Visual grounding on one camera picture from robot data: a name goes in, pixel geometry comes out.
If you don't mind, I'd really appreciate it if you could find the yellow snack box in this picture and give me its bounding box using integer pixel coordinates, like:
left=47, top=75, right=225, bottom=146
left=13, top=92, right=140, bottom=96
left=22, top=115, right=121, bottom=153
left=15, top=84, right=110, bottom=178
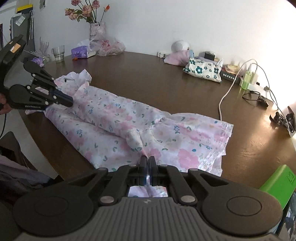
left=223, top=64, right=241, bottom=75

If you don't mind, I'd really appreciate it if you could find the person's body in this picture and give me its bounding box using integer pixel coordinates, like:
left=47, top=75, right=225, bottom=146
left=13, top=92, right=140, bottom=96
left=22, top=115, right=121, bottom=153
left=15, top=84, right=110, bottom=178
left=0, top=154, right=64, bottom=204

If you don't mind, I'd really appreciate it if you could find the thick white cable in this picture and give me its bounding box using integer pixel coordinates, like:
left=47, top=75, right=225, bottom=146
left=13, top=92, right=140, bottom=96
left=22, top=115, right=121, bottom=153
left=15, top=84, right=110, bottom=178
left=218, top=59, right=258, bottom=121

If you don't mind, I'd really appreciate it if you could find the small grey box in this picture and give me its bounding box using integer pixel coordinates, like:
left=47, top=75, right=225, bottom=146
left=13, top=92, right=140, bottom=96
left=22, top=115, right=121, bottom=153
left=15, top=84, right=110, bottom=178
left=199, top=51, right=216, bottom=62

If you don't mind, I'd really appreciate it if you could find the pink floral garment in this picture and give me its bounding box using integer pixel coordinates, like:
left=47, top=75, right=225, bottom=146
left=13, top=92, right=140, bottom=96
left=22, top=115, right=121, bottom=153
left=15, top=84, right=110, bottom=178
left=25, top=68, right=233, bottom=197

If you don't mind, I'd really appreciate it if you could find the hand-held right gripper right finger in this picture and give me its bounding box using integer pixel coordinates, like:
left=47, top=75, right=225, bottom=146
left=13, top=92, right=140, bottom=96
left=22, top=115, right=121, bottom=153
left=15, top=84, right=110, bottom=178
left=150, top=156, right=229, bottom=206

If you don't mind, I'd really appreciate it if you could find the green spray bottle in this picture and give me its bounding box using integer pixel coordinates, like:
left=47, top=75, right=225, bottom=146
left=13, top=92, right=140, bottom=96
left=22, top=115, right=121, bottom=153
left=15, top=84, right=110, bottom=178
left=241, top=63, right=253, bottom=90

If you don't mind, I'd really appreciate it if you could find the plain pink cloth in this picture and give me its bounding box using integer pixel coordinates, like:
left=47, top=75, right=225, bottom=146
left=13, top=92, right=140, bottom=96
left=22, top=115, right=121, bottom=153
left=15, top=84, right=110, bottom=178
left=164, top=50, right=194, bottom=67

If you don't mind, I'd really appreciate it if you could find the clear plastic bag red print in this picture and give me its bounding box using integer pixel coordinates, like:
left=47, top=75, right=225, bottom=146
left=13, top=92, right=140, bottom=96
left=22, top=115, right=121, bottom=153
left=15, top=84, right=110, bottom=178
left=89, top=37, right=126, bottom=57

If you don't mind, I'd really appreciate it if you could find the clear glass cup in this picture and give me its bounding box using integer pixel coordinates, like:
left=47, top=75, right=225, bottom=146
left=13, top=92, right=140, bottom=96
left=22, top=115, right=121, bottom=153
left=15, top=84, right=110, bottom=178
left=52, top=45, right=65, bottom=63

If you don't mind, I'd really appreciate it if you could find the white round lamp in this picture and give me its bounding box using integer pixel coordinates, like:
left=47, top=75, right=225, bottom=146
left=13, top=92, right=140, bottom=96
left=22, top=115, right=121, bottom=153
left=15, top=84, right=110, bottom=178
left=171, top=40, right=190, bottom=52

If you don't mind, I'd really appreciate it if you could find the dried lavender bunch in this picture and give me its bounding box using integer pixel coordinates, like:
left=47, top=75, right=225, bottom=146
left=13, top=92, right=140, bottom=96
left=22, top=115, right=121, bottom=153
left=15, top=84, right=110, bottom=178
left=38, top=37, right=51, bottom=63

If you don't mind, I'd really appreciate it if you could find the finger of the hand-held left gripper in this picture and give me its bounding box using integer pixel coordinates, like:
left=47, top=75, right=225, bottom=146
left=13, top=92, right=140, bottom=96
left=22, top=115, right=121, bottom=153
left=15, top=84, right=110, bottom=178
left=32, top=68, right=73, bottom=103
left=26, top=87, right=71, bottom=107

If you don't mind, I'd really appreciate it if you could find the thin black cable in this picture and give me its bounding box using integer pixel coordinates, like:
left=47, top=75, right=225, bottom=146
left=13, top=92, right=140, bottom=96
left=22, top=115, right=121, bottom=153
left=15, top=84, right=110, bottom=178
left=242, top=91, right=262, bottom=101

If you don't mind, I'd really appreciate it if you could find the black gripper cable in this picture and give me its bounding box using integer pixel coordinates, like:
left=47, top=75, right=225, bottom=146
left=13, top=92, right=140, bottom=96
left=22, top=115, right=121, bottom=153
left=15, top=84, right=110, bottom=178
left=0, top=113, right=7, bottom=139

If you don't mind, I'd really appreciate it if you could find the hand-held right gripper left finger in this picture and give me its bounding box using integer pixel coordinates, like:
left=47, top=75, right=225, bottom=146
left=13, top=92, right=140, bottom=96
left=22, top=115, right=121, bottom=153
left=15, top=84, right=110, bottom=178
left=66, top=156, right=148, bottom=207

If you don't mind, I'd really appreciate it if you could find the thin grey cable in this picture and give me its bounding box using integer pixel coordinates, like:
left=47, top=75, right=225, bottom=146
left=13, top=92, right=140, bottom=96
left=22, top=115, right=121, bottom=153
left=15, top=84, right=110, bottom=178
left=255, top=62, right=292, bottom=130

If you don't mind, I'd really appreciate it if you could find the person's left hand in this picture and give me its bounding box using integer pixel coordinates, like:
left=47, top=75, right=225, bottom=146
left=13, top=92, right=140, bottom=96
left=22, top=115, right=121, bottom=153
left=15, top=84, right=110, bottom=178
left=0, top=93, right=11, bottom=115

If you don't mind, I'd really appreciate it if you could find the purple tissue packet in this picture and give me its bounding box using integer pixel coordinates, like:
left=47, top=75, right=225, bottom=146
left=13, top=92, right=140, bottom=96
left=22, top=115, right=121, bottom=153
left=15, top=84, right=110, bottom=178
left=71, top=39, right=96, bottom=59

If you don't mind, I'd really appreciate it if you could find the artificial flower bouquet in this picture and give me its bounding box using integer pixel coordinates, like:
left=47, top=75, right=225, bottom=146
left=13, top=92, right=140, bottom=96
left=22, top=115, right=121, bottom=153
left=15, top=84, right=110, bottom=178
left=65, top=0, right=110, bottom=24

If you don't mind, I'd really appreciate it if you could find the grey refrigerator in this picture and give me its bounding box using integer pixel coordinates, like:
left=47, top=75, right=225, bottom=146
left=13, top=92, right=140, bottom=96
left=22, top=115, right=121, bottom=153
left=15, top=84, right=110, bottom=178
left=9, top=9, right=35, bottom=58

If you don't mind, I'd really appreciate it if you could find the dark green book box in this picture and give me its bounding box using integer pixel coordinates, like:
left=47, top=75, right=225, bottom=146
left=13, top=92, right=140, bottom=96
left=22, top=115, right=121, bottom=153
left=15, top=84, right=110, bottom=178
left=219, top=71, right=243, bottom=82

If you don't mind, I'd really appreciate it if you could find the plastic wrapped flower vase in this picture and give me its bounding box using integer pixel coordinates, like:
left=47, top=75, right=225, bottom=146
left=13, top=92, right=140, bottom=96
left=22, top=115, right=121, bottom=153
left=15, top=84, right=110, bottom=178
left=90, top=22, right=107, bottom=42

